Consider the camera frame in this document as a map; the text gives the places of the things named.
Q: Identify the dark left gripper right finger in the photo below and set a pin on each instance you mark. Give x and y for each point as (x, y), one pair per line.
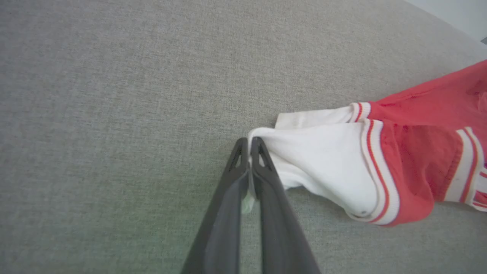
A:
(279, 236)

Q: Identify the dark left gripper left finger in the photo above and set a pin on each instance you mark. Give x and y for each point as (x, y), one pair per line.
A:
(222, 236)

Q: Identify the red and white garment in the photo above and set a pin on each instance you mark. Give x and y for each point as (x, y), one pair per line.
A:
(380, 160)

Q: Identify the grey fabric sofa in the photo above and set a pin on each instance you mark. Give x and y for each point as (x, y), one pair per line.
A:
(114, 114)

